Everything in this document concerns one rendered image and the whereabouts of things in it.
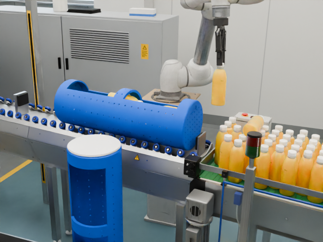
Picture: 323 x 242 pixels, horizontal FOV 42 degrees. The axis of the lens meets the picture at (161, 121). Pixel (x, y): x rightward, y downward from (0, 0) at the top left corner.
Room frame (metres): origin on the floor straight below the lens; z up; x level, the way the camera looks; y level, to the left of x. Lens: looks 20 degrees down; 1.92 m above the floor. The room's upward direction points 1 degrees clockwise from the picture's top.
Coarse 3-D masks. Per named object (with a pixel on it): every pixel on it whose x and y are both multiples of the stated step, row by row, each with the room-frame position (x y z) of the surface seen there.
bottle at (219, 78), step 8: (216, 72) 2.10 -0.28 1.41; (224, 72) 2.10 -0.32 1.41; (216, 80) 2.08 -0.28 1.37; (224, 80) 2.08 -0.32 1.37; (216, 88) 2.08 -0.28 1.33; (224, 88) 2.08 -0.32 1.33; (216, 96) 2.07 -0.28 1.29; (224, 96) 2.08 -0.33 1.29; (216, 104) 2.07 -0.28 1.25; (224, 104) 2.08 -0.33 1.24
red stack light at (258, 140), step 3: (249, 138) 1.62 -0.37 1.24; (252, 138) 1.61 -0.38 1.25; (255, 138) 1.61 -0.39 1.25; (258, 138) 1.61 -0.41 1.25; (261, 138) 1.63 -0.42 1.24; (246, 141) 1.64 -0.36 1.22; (249, 141) 1.62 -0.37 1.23; (252, 141) 1.61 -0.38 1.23; (255, 141) 1.61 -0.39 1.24; (258, 141) 1.61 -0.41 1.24; (249, 144) 1.62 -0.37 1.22; (252, 144) 1.61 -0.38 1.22; (255, 144) 1.61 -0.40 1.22; (258, 144) 1.61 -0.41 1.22
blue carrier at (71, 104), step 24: (72, 96) 2.40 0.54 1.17; (96, 96) 2.34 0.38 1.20; (120, 96) 2.29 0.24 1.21; (72, 120) 2.39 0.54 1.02; (96, 120) 2.29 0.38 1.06; (120, 120) 2.21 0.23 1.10; (144, 120) 2.14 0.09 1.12; (168, 120) 2.08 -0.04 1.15; (192, 120) 2.14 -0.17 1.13; (168, 144) 2.11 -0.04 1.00; (192, 144) 2.16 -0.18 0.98
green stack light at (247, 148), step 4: (248, 148) 1.62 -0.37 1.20; (252, 148) 1.61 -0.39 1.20; (256, 148) 1.61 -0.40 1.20; (260, 148) 1.62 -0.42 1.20; (248, 152) 1.62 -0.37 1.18; (252, 152) 1.61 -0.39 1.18; (256, 152) 1.61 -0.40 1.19; (260, 152) 1.63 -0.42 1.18; (248, 156) 1.62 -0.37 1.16; (252, 156) 1.61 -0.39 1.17; (256, 156) 1.61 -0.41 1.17
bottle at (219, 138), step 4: (220, 132) 2.08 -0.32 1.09; (224, 132) 2.08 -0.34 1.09; (216, 136) 2.09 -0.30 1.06; (220, 136) 2.07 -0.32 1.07; (216, 140) 2.08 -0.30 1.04; (220, 140) 2.06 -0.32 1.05; (216, 144) 2.08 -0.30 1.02; (220, 144) 2.06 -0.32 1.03; (216, 148) 2.07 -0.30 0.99; (216, 152) 2.07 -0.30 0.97; (216, 156) 2.07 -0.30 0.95; (216, 160) 2.07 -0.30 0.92
